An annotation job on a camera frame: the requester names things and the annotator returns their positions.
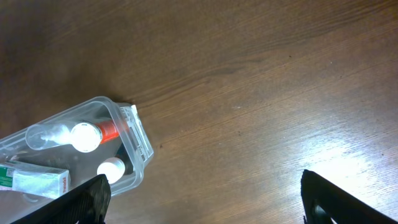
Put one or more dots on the black bottle white cap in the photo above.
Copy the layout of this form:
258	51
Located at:
114	168

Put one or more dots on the white green medicine box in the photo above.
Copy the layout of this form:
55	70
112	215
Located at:
36	180

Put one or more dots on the orange bottle white cap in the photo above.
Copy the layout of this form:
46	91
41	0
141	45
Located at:
87	136

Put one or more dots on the clear sanitizer bottle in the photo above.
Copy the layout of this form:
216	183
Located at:
45	136

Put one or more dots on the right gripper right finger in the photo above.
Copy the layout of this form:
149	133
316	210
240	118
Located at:
324	202

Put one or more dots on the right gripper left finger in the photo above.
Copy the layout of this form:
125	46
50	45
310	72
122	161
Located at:
86	204

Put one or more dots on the clear plastic container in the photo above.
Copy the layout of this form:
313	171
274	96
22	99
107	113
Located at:
81	166

